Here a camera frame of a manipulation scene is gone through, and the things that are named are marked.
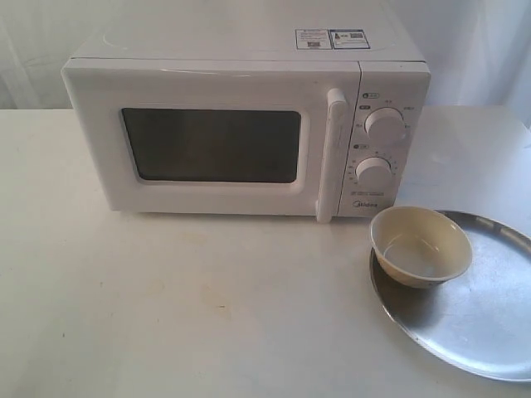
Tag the white microwave door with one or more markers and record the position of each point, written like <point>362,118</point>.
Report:
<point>217,137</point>

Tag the round silver metal tray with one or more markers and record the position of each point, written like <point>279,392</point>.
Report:
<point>480,321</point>

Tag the white microwave knob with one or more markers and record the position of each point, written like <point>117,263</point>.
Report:
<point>374,172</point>
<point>385,126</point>

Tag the blue white warning sticker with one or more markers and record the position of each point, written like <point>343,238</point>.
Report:
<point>331,39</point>

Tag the white upper microwave knob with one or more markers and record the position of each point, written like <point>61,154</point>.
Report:
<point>385,126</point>

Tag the white microwave oven body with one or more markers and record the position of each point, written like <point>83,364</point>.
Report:
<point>393,72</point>

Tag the white lower microwave knob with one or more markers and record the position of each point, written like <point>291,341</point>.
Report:
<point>374,172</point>

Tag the cream ceramic bowl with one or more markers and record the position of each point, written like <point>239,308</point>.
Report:
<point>418,247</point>

